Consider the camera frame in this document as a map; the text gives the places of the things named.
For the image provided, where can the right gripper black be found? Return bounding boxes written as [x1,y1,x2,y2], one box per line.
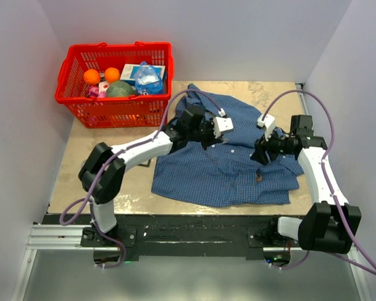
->
[251,125,294,166]

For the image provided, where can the blue checkered shirt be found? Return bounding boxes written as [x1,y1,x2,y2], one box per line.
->
[151,83,303,208]

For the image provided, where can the red plastic shopping basket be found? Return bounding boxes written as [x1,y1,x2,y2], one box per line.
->
[55,41,174,129]

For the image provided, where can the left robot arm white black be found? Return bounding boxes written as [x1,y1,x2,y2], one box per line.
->
[78,105,233,246]

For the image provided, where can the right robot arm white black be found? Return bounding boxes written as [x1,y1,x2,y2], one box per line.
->
[251,114,362,254]

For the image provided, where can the blue plastic bag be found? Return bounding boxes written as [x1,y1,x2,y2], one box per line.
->
[133,61,163,95]

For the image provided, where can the green melon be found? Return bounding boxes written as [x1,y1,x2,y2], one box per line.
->
[106,80,136,98]

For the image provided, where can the white blue carton box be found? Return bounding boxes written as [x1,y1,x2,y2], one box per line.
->
[120,64,165,86]

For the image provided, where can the orange fruit right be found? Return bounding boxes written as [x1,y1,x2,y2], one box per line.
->
[104,67,121,84]

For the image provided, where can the orange fruit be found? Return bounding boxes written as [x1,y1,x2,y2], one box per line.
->
[83,69,101,85]
[104,67,121,84]

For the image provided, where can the pink snack packet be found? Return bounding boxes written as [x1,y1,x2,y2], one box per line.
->
[87,81,109,98]

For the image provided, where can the orange fruit left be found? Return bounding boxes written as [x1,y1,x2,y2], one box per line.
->
[83,69,101,85]

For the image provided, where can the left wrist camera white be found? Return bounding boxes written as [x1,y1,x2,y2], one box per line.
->
[212,117,234,138]

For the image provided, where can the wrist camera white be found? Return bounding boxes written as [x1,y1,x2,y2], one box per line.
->
[256,114,276,141]
[212,117,234,138]

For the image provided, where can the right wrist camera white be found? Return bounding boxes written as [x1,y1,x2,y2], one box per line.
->
[256,114,276,141]

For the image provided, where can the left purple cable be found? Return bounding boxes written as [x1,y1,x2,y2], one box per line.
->
[58,88,226,269]

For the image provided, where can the purple cable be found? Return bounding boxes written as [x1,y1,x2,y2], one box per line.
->
[58,88,226,269]
[263,89,376,279]

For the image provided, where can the black folding mirror frame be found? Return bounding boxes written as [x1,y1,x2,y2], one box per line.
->
[138,159,152,168]

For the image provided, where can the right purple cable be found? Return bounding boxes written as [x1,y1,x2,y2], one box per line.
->
[263,89,376,279]

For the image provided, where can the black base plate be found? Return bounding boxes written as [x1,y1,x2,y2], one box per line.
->
[40,214,342,263]

